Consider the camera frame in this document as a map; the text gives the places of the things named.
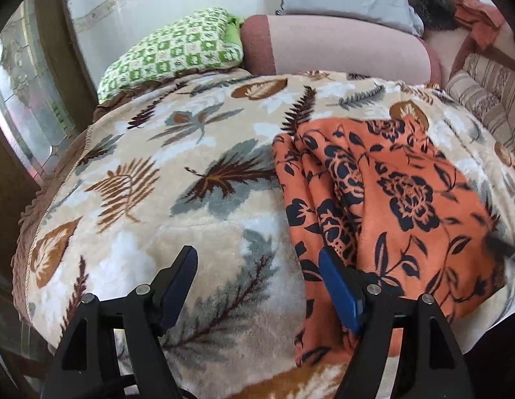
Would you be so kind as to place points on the beige leaf pattern blanket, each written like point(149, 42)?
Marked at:
point(192, 163)

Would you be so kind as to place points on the orange black floral garment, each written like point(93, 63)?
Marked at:
point(390, 204)

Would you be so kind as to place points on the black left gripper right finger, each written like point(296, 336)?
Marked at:
point(368, 312)

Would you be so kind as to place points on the pink cylindrical bolster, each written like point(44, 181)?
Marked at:
point(289, 44)

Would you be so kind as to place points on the striped beige cushion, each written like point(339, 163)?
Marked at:
point(487, 89)

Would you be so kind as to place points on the rust orange cloth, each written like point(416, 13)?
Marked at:
point(483, 21)

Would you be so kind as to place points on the wooden glass panel cabinet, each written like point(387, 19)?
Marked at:
point(46, 100)

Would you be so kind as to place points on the green white patterned pillow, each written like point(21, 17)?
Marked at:
point(203, 41)

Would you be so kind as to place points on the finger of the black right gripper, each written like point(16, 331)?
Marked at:
point(500, 247)

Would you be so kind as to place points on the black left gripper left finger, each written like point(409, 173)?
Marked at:
point(150, 311)

